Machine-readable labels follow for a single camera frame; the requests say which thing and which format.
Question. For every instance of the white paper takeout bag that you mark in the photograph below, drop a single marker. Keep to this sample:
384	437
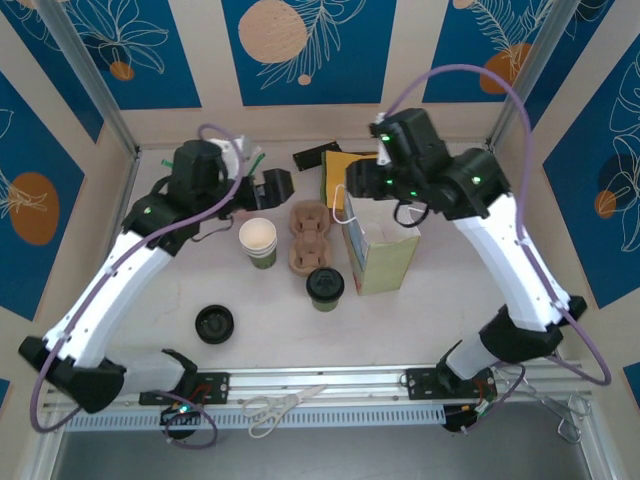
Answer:
385	270

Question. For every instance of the black plastic cup lid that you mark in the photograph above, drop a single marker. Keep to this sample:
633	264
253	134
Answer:
325	284

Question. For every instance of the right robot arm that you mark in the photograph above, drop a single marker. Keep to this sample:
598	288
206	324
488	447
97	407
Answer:
505	260

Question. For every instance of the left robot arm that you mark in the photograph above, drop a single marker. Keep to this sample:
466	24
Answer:
120	290

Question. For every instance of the yellow napkin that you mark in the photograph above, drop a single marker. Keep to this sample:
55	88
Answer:
335	175

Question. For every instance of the green wrapped straw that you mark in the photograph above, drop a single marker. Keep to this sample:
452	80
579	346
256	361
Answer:
166	163

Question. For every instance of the stack of paper cups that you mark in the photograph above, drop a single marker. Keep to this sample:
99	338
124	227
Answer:
257	232

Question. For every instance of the white wrapped straw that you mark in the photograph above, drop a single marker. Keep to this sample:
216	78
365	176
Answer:
258	160

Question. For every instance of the black metal plate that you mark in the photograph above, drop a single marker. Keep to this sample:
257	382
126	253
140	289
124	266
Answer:
307	159

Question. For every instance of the green napkin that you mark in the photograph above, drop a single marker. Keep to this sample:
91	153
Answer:
323	180

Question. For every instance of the stack of black lids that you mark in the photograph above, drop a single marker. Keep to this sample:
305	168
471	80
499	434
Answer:
215	325

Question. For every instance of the small controller board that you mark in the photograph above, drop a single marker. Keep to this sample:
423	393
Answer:
182	411
470	417

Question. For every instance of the metal scissor tongs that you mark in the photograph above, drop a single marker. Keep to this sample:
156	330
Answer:
550	400

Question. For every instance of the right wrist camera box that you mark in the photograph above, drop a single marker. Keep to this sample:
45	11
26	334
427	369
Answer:
384	155

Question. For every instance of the aluminium side rail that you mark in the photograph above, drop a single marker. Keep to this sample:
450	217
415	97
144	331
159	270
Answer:
131	172

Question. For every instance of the aluminium frame post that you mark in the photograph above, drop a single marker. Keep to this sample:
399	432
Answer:
530	65
85	65

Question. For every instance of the aluminium front rail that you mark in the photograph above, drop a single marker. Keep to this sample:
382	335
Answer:
325	377

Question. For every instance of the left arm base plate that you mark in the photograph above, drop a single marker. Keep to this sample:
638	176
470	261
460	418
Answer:
217	387

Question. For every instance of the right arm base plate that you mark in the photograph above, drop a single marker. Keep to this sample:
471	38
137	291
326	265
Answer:
422	384

